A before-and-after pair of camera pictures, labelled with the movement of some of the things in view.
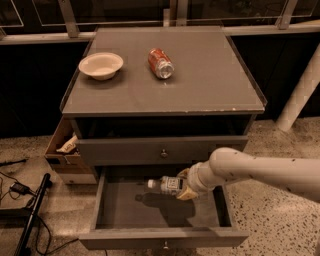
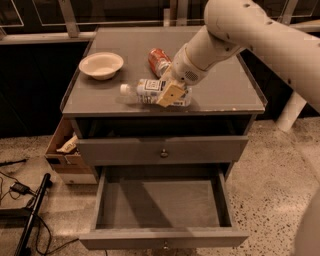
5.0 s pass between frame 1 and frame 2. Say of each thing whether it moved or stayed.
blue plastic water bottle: moved
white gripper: moved
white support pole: stayed
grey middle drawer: stayed
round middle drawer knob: stayed
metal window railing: stayed
